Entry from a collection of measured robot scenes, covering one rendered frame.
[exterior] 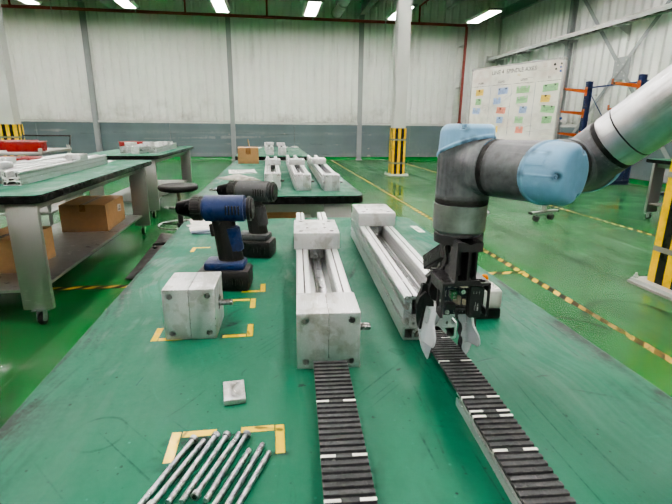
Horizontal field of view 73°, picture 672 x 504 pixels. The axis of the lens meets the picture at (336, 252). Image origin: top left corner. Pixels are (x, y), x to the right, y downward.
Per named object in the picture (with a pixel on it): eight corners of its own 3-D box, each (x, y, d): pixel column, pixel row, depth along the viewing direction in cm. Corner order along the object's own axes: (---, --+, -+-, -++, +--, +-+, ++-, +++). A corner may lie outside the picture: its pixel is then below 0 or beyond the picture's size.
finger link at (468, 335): (471, 372, 70) (463, 318, 67) (458, 353, 75) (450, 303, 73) (491, 367, 70) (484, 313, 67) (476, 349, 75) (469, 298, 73)
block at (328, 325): (374, 366, 73) (376, 312, 70) (296, 369, 72) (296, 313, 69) (365, 341, 82) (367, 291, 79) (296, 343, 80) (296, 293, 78)
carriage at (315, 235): (339, 259, 111) (339, 232, 109) (294, 260, 110) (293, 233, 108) (334, 243, 126) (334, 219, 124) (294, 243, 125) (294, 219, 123)
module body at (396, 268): (455, 338, 83) (459, 294, 81) (402, 340, 82) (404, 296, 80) (378, 235, 160) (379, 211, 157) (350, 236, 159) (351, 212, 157)
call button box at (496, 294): (500, 318, 92) (503, 289, 90) (453, 320, 91) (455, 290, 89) (484, 303, 99) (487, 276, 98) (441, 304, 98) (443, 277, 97)
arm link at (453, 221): (427, 199, 69) (479, 198, 70) (426, 228, 70) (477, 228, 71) (443, 207, 62) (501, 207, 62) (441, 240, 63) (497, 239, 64)
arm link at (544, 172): (609, 138, 55) (526, 136, 64) (562, 141, 49) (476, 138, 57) (599, 202, 57) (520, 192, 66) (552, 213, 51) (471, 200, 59)
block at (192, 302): (230, 337, 82) (227, 288, 80) (165, 340, 81) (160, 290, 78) (236, 315, 92) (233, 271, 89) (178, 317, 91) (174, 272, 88)
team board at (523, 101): (450, 204, 696) (461, 68, 643) (475, 202, 718) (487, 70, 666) (532, 222, 568) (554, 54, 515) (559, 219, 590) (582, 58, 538)
